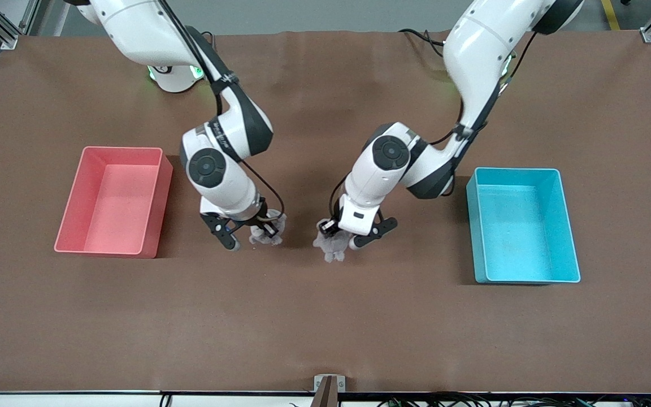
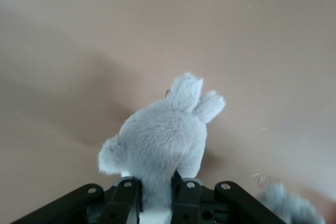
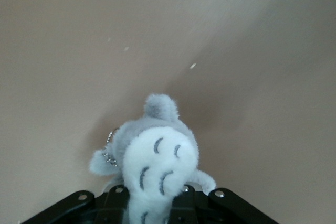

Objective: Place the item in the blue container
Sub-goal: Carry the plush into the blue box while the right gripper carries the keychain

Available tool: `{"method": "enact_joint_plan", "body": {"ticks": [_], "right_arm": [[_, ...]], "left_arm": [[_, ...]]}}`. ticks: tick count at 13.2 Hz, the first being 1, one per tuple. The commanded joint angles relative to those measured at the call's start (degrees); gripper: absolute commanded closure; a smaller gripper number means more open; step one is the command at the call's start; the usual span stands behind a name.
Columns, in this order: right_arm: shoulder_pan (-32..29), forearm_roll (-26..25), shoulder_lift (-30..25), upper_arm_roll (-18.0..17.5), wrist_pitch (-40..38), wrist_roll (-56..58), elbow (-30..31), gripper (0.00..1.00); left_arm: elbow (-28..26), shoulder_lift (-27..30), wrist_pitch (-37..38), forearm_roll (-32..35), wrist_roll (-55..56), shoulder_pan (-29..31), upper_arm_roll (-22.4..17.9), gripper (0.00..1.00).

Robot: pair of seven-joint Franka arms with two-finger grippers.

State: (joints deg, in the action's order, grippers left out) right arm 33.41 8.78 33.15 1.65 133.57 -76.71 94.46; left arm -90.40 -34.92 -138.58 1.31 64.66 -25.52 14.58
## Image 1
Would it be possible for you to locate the grey plush toy white face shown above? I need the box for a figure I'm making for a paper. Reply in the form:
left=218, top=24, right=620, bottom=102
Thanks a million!
left=248, top=211, right=288, bottom=247

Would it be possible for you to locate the plain grey plush toy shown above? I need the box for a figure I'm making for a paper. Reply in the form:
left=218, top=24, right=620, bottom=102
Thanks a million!
left=313, top=229, right=350, bottom=264

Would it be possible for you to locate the pink plastic box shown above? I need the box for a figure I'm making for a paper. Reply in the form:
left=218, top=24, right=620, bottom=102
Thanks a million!
left=54, top=146, right=173, bottom=259

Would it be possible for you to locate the blue plastic box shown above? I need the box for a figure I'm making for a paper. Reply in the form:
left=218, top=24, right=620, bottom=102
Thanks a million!
left=466, top=167, right=581, bottom=284

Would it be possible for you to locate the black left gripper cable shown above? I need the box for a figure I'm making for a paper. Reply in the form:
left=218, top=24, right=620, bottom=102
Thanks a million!
left=329, top=31, right=536, bottom=222

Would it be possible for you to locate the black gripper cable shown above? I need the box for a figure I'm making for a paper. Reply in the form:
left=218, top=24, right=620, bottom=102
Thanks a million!
left=159, top=0, right=285, bottom=221
left=329, top=31, right=536, bottom=222

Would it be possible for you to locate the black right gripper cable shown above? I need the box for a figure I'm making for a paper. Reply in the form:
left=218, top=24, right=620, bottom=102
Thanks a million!
left=159, top=0, right=285, bottom=221

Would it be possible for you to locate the small metal table bracket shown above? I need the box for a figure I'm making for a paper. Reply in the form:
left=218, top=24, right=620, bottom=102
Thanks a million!
left=314, top=374, right=346, bottom=393

